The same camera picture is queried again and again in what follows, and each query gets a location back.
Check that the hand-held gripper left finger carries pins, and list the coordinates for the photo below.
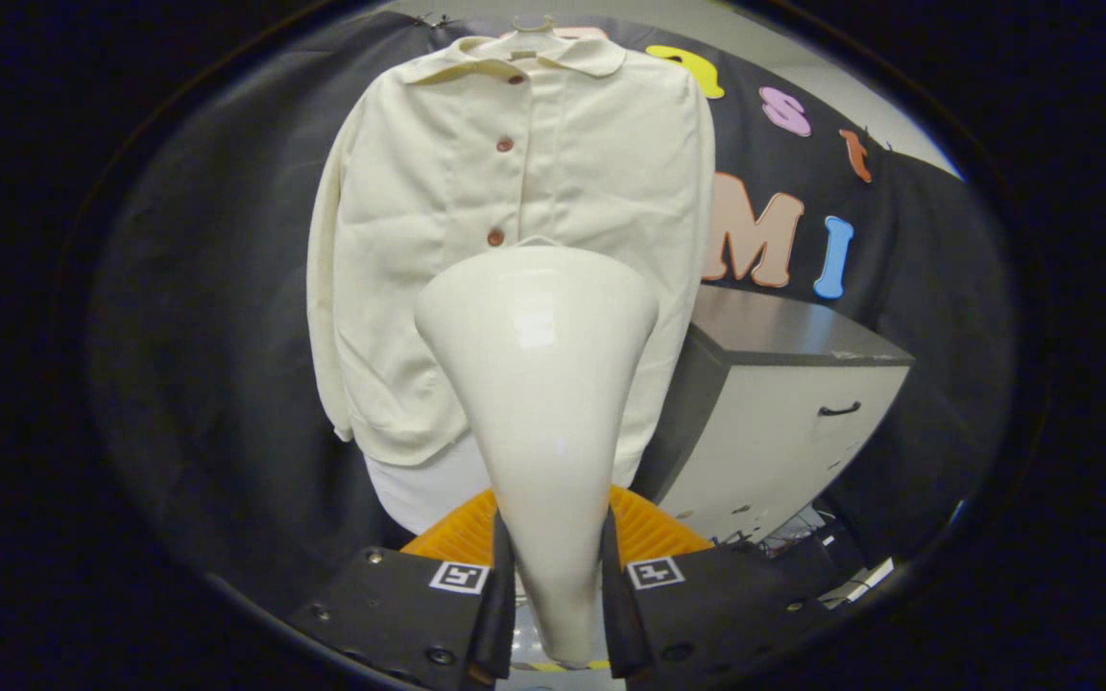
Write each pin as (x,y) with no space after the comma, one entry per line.
(399,605)

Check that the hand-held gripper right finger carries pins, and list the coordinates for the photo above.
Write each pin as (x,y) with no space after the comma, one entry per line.
(726,605)

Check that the white garment steamer head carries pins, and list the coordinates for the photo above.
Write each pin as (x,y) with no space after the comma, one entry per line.
(539,403)

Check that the cream button-up shirt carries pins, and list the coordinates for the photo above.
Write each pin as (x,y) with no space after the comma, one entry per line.
(399,288)

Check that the cream plastic clothes hanger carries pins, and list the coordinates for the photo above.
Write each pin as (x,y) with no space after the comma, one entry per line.
(529,34)

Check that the white flat box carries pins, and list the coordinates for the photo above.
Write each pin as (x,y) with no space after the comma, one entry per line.
(868,581)

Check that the grey drawer cabinet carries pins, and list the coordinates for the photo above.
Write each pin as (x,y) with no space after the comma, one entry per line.
(764,432)

